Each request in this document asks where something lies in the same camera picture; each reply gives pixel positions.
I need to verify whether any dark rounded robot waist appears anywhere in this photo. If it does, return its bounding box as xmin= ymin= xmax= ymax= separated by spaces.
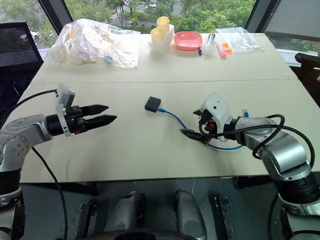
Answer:
xmin=84 ymin=229 xmax=191 ymax=240

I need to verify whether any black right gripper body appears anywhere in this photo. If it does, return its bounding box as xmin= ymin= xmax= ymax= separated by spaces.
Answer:
xmin=198 ymin=109 xmax=219 ymax=137

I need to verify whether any white cup holder box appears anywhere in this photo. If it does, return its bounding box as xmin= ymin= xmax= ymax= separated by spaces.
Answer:
xmin=147 ymin=24 xmax=175 ymax=55

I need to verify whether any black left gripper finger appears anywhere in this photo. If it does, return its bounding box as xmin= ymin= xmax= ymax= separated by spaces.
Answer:
xmin=81 ymin=104 xmax=110 ymax=117
xmin=84 ymin=114 xmax=118 ymax=129

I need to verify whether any dark brown chair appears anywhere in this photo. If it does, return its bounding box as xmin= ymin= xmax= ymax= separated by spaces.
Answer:
xmin=294 ymin=51 xmax=320 ymax=85

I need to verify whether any tall yellow plastic cup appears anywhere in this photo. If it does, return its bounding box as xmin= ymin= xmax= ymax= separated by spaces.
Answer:
xmin=156 ymin=16 xmax=171 ymax=31

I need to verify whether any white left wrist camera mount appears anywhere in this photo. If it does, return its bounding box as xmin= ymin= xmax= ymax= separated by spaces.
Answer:
xmin=54 ymin=83 xmax=76 ymax=138

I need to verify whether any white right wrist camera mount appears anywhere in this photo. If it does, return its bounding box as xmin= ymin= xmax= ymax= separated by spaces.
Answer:
xmin=201 ymin=92 xmax=233 ymax=142

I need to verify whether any large clear plastic bag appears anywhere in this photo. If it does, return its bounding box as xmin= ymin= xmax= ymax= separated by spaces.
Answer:
xmin=45 ymin=18 xmax=141 ymax=70

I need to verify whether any black table leg bracket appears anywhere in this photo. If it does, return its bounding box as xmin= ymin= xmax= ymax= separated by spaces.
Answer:
xmin=212 ymin=196 xmax=236 ymax=240
xmin=74 ymin=201 xmax=97 ymax=239

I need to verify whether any small black adapter box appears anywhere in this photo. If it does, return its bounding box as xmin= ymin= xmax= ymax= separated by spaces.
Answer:
xmin=144 ymin=96 xmax=162 ymax=112

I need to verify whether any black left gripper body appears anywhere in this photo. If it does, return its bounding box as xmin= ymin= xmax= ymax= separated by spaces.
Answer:
xmin=65 ymin=105 xmax=88 ymax=136

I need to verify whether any pink plastic bowl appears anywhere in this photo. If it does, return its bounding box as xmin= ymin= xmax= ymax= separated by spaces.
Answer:
xmin=174 ymin=31 xmax=203 ymax=52

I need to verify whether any short yellow plastic cup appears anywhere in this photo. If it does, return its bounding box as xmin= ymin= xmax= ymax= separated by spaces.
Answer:
xmin=150 ymin=27 xmax=165 ymax=44

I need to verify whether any grey rounded robot leg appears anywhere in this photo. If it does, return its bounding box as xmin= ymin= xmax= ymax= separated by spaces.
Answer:
xmin=104 ymin=191 xmax=146 ymax=236
xmin=174 ymin=188 xmax=208 ymax=240

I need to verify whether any blue Ethernet cable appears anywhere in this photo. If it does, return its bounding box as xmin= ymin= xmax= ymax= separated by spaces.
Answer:
xmin=156 ymin=107 xmax=251 ymax=152

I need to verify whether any small clear zip bag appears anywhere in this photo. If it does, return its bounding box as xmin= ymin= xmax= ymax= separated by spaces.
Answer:
xmin=215 ymin=26 xmax=265 ymax=54

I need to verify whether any black mesh office chair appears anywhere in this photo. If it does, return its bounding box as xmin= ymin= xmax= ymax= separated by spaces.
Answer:
xmin=0 ymin=21 xmax=42 ymax=69

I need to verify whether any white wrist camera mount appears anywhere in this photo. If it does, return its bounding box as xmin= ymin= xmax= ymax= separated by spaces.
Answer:
xmin=201 ymin=92 xmax=233 ymax=142
xmin=54 ymin=83 xmax=76 ymax=138

